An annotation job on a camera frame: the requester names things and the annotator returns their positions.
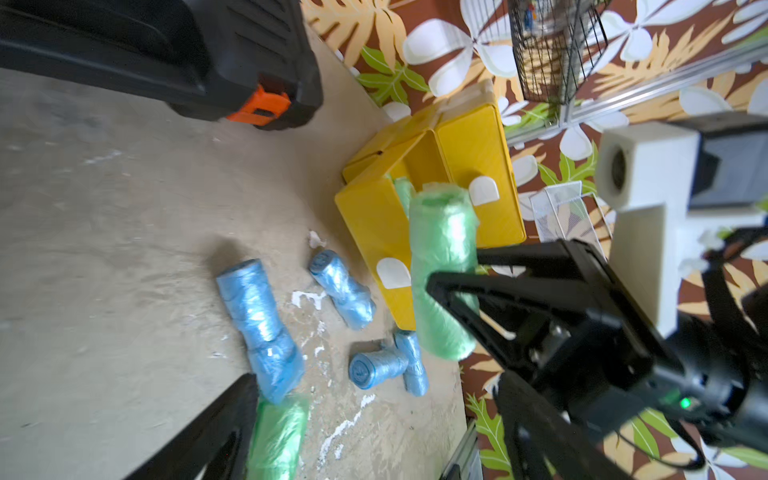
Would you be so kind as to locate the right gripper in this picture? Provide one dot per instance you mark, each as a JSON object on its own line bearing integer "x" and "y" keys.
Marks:
{"x": 569, "y": 325}

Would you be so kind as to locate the yellow drawer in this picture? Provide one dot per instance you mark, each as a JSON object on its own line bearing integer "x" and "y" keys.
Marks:
{"x": 371, "y": 210}

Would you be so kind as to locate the black plastic tool case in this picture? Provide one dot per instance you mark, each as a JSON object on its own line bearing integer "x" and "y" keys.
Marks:
{"x": 241, "y": 60}

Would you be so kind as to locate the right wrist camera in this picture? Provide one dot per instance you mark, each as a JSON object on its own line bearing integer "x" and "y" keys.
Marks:
{"x": 674, "y": 186}

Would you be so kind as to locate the yellow plastic drawer cabinet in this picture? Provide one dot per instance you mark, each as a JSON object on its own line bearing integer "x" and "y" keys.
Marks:
{"x": 466, "y": 131}

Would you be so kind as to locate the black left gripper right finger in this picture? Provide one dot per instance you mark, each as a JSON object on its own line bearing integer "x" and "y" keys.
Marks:
{"x": 540, "y": 438}

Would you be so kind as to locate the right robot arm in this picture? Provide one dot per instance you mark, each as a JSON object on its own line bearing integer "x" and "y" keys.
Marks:
{"x": 724, "y": 359}

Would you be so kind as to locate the green trash bag roll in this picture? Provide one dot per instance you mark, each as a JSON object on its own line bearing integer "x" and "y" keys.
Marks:
{"x": 442, "y": 234}
{"x": 405, "y": 192}
{"x": 277, "y": 438}

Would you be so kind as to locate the white mesh basket right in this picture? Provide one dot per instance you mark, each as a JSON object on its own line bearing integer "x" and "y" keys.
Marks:
{"x": 568, "y": 211}

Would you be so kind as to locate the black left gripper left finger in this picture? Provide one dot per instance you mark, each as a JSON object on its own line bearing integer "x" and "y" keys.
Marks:
{"x": 216, "y": 444}

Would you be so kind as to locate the black wire basket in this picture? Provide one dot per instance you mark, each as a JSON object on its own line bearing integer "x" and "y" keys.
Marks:
{"x": 557, "y": 44}

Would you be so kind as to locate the blue trash bag roll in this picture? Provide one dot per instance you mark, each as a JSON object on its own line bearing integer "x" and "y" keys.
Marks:
{"x": 369, "y": 369}
{"x": 352, "y": 300}
{"x": 272, "y": 352}
{"x": 415, "y": 375}

